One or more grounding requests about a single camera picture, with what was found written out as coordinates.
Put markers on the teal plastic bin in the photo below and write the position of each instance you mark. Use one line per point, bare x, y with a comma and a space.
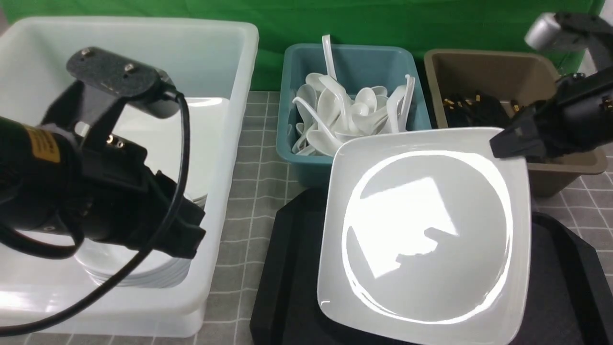
356, 67

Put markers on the stack of small white dishes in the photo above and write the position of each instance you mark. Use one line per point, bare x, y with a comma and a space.
158, 270

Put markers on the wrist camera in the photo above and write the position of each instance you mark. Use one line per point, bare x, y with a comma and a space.
104, 84
572, 31

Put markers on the black chopsticks pile in bin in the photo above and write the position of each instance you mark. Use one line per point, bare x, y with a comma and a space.
479, 110

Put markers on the pile of white soup spoons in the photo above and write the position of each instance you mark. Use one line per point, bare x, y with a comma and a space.
330, 117

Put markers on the green backdrop cloth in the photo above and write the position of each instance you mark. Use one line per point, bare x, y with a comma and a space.
415, 25

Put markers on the large white square plate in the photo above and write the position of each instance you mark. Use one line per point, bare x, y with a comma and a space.
427, 238

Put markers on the black plastic serving tray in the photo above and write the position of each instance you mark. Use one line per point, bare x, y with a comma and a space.
569, 300

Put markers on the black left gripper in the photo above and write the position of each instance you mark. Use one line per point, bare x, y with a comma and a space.
110, 196

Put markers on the grey checked tablecloth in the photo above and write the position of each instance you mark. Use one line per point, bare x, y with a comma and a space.
262, 184

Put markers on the stack of white square plates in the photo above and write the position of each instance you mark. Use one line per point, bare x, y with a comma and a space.
163, 142

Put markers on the brown plastic bin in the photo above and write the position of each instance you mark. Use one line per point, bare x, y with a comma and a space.
508, 76

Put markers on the large white plastic tub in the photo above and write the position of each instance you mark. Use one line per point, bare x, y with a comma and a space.
205, 59

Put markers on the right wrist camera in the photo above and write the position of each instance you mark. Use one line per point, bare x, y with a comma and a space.
572, 31

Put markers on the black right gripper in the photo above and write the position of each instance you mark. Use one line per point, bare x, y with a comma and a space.
578, 118

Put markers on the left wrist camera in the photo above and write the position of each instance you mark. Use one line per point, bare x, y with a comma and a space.
104, 84

